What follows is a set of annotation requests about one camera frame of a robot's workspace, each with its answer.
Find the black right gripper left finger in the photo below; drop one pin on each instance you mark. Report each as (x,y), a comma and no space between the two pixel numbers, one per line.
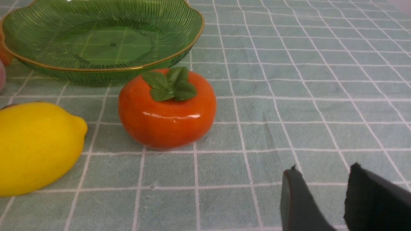
(298,209)

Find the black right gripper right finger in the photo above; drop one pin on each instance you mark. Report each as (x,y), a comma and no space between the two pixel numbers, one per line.
(373,203)

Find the orange toy persimmon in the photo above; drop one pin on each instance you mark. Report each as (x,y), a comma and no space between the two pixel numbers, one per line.
(168,108)

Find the yellow toy lemon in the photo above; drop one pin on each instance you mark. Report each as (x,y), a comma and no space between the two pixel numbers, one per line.
(40,142)

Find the pink toy peach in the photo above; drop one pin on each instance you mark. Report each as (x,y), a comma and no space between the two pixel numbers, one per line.
(2,76)

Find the green checkered tablecloth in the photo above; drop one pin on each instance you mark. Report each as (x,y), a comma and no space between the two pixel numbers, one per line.
(319,84)

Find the green glass leaf plate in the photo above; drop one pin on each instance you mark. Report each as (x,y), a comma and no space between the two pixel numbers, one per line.
(97,42)

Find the orange foam cube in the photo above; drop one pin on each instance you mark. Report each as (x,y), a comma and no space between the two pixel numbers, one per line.
(5,57)

